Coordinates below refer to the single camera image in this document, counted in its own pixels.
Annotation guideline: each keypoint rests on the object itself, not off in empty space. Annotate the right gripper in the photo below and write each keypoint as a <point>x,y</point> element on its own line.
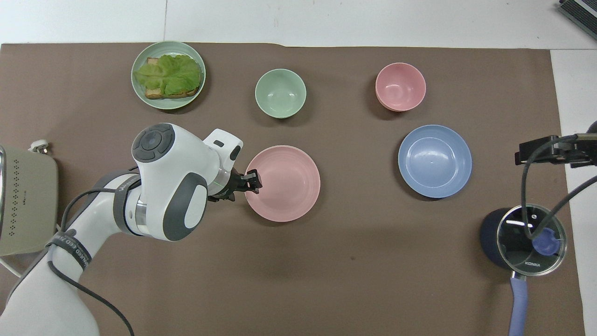
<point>576,151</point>

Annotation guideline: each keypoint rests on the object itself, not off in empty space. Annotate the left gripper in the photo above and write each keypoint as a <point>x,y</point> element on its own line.
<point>228,189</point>

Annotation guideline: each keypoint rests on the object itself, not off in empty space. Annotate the pink plate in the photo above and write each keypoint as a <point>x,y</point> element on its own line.
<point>287,184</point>

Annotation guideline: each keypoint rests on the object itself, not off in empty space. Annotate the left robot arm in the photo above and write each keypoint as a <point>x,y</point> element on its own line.
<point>168,186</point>

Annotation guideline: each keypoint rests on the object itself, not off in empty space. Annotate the green bowl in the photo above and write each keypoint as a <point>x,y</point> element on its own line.
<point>281,93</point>

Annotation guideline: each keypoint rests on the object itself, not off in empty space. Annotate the glass pot lid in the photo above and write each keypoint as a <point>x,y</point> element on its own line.
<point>517,252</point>

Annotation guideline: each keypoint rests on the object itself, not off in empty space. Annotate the toast slice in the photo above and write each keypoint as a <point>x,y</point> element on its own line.
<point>170,95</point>

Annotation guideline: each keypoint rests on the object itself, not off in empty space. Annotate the dark blue pot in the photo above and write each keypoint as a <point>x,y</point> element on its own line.
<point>489,238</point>

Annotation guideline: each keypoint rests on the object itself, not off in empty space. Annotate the green lettuce leaf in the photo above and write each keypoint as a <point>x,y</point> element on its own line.
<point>170,72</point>

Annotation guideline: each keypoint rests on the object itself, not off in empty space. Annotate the grey slatted device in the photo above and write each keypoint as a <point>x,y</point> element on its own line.
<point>580,11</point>

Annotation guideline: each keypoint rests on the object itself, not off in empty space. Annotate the blue plate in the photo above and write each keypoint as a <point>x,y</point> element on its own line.
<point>434,161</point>

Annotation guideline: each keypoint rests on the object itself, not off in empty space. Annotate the green plate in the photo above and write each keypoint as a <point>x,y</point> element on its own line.
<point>140,91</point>

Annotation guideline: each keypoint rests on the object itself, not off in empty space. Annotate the pink bowl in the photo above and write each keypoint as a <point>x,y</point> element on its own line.
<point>400,86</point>

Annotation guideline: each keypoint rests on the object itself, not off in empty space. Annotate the white plug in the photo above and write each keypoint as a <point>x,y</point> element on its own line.
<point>39,146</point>

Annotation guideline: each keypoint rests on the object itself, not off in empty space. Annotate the beige appliance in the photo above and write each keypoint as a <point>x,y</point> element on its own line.
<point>28,200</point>

